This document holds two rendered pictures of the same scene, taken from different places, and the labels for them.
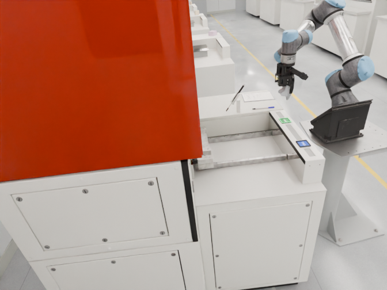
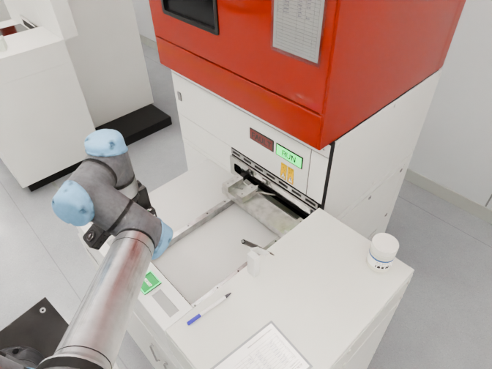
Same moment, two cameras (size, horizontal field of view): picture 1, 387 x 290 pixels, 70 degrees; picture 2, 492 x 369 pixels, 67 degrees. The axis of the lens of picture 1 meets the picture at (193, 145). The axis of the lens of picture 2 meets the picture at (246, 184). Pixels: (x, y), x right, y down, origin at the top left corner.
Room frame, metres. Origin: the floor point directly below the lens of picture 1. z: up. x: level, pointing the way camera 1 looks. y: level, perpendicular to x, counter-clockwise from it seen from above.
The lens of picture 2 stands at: (2.05, -0.73, 1.88)
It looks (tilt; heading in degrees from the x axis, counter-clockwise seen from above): 43 degrees down; 139
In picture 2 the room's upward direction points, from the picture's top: 2 degrees counter-clockwise
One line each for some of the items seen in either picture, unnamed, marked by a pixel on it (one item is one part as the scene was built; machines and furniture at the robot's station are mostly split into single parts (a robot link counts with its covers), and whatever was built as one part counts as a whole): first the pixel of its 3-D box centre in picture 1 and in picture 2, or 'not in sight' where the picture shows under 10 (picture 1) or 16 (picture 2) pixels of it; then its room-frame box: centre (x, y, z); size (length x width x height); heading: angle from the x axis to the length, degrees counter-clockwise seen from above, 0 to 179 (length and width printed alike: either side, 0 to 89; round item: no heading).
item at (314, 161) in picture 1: (292, 142); (130, 270); (1.29, -0.55, 0.89); 0.55 x 0.09 x 0.14; 1
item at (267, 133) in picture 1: (231, 137); (248, 266); (1.50, -0.24, 0.84); 0.50 x 0.02 x 0.03; 91
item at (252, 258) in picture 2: (235, 102); (257, 255); (1.60, -0.29, 1.03); 0.06 x 0.04 x 0.13; 91
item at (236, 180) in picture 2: (205, 159); (233, 182); (1.21, -0.05, 0.89); 0.08 x 0.03 x 0.03; 91
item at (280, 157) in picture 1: (240, 161); (198, 222); (1.23, -0.25, 0.84); 0.50 x 0.02 x 0.03; 91
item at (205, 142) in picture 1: (203, 148); (261, 209); (1.36, -0.05, 0.87); 0.36 x 0.08 x 0.03; 1
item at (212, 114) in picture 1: (230, 113); (296, 312); (1.74, -0.28, 0.89); 0.62 x 0.35 x 0.14; 91
